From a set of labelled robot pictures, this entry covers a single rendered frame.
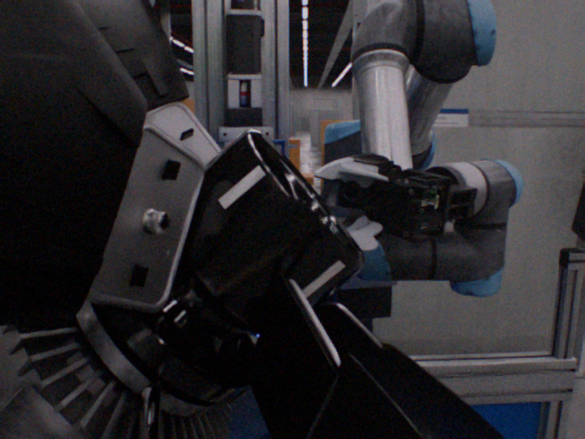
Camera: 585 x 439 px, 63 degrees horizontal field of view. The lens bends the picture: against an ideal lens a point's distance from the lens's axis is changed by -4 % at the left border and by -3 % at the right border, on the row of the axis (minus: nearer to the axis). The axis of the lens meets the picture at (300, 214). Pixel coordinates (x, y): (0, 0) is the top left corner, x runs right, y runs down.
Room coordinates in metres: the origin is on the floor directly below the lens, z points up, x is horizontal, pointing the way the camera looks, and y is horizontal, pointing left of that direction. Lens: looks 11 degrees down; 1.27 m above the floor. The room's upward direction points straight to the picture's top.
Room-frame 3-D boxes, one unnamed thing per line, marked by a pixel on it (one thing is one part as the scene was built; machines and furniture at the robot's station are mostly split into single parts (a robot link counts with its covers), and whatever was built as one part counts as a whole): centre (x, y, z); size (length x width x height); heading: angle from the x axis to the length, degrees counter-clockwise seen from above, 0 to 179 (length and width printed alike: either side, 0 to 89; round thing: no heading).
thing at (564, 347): (0.80, -0.47, 0.96); 0.03 x 0.03 x 0.20; 2
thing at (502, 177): (0.69, -0.26, 1.17); 0.11 x 0.08 x 0.09; 129
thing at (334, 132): (1.23, -0.12, 1.20); 0.13 x 0.12 x 0.14; 91
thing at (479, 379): (0.78, -0.04, 0.82); 0.90 x 0.04 x 0.08; 92
